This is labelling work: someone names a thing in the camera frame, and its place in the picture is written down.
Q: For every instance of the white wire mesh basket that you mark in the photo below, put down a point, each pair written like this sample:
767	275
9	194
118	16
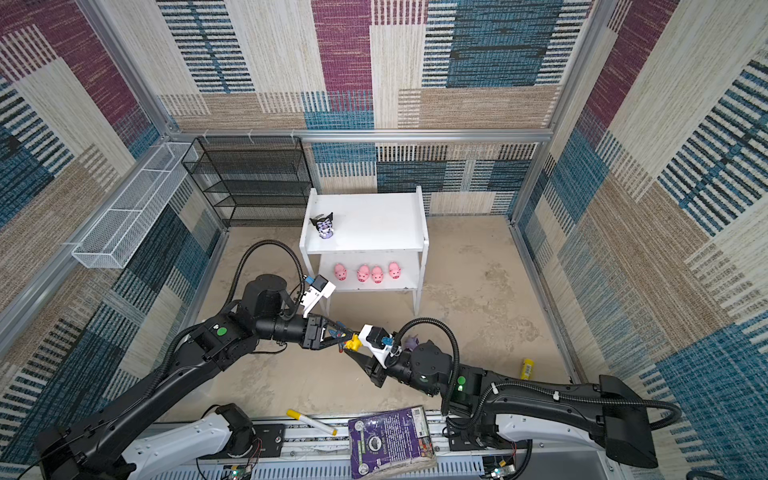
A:
117	234

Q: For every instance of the purple toy package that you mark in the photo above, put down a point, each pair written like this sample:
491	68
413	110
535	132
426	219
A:
390	443

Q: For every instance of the black wire mesh shelf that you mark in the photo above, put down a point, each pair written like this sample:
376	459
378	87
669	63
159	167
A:
251	181

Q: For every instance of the white two-tier shelf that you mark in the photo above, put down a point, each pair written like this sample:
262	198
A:
372	229

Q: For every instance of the purple toy figure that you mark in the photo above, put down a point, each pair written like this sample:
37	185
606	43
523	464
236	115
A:
410	343

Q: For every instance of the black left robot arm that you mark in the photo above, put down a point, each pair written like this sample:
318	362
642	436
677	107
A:
109	443

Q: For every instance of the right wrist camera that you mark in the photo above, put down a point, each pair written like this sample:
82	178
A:
380	343

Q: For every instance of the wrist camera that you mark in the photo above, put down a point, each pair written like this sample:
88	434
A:
316	289
380	343

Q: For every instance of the yellow small bottle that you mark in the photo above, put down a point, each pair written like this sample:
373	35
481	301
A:
526	369

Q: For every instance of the yellow white marker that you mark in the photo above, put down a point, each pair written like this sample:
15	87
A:
325	428

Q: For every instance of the pink pig toy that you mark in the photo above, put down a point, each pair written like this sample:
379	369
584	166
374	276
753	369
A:
395	270
340	272
377	274
363	273

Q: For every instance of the black purple Kuromi figurine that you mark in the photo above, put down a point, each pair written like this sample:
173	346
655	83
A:
323	223

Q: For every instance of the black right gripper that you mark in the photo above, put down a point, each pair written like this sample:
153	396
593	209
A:
376	372

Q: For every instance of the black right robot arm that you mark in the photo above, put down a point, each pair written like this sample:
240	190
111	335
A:
487	409

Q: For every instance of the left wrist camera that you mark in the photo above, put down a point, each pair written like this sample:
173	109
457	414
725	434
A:
316	289

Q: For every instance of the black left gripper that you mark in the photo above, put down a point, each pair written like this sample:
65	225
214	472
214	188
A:
315	331

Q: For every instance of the yellow toy figure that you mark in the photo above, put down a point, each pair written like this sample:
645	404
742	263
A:
354	344

